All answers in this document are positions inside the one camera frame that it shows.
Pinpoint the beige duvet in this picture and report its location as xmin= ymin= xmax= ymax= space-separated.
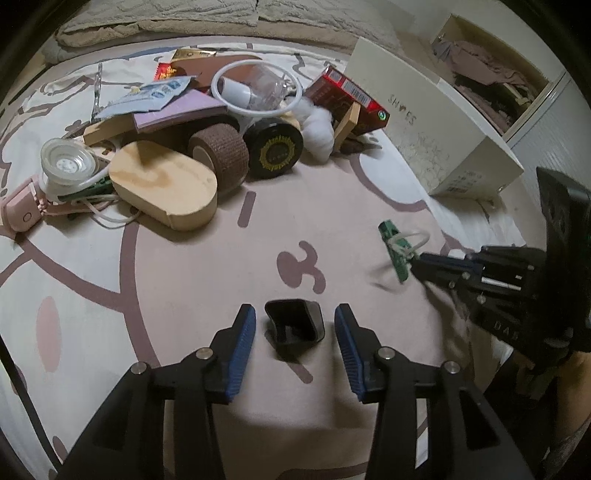
xmin=41 ymin=20 xmax=358 ymax=65

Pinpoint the pink handheld fan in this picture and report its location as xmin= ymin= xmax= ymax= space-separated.
xmin=1 ymin=177 xmax=45 ymax=236

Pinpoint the red cardboard box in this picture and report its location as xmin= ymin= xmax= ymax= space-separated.
xmin=304 ymin=66 xmax=390 ymax=136

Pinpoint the brown leather piece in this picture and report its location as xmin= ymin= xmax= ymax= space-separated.
xmin=171 ymin=55 xmax=259 ymax=92

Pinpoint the white shoe box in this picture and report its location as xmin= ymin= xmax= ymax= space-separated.
xmin=346 ymin=38 xmax=524 ymax=200

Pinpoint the blue white wipe packet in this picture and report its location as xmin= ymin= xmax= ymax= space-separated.
xmin=96 ymin=76 xmax=193 ymax=120

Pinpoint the cartoon print blanket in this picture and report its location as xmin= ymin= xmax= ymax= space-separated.
xmin=0 ymin=36 xmax=528 ymax=480

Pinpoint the purple notebook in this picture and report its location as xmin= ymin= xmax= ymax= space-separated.
xmin=133 ymin=89 xmax=228 ymax=133

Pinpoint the brown bandage roll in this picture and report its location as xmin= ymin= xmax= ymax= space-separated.
xmin=187 ymin=123 xmax=249 ymax=195

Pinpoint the small black square cup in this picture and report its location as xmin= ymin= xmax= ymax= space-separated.
xmin=264 ymin=298 xmax=325 ymax=358

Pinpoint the black round tin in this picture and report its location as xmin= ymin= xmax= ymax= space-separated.
xmin=243 ymin=117 xmax=304 ymax=179

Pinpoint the left grey quilted pillow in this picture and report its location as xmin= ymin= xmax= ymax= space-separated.
xmin=60 ymin=0 xmax=259 ymax=34

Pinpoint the pile of clothes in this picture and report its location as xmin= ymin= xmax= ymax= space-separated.
xmin=432 ymin=37 xmax=548 ymax=134

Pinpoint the small wooden block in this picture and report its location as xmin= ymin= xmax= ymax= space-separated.
xmin=334 ymin=102 xmax=361 ymax=152

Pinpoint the white cotton ball bag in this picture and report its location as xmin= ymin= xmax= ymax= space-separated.
xmin=293 ymin=97 xmax=335 ymax=164

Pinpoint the grey quilted pillow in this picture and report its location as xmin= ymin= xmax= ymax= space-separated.
xmin=60 ymin=0 xmax=259 ymax=34
xmin=256 ymin=1 xmax=403 ymax=53

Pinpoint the right grey quilted pillow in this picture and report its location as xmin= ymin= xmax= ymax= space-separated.
xmin=256 ymin=1 xmax=403 ymax=53

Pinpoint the oval wooden board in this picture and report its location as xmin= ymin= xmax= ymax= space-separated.
xmin=108 ymin=140 xmax=217 ymax=232

